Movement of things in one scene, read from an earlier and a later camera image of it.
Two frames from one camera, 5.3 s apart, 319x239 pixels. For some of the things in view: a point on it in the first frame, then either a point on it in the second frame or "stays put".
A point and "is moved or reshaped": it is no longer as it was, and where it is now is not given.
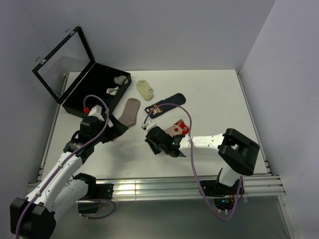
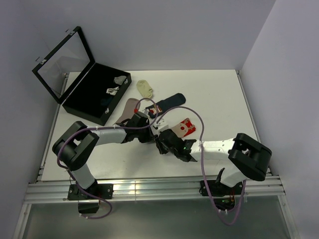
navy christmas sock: [178, 99] stays put
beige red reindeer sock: [179, 128] is moved or reshaped
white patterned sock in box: [112, 91] stays put
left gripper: [116, 130] to [149, 137]
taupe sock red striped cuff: [128, 117] stays put
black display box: [70, 73] stays put
